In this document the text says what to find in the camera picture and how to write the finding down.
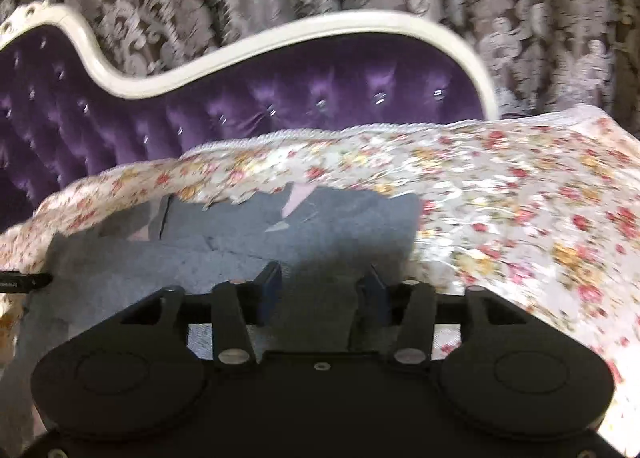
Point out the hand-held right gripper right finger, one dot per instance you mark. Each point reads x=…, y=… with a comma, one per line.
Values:
x=372, y=288

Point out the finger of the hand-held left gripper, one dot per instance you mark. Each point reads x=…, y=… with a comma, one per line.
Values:
x=30, y=282

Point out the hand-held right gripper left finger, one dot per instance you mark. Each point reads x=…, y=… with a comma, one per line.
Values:
x=270, y=282

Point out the grey small garment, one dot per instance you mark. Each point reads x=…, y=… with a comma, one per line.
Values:
x=260, y=243

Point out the floral bed sheet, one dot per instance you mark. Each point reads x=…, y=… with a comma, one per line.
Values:
x=500, y=218

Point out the purple tufted headboard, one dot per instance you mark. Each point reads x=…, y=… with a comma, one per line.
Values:
x=280, y=92

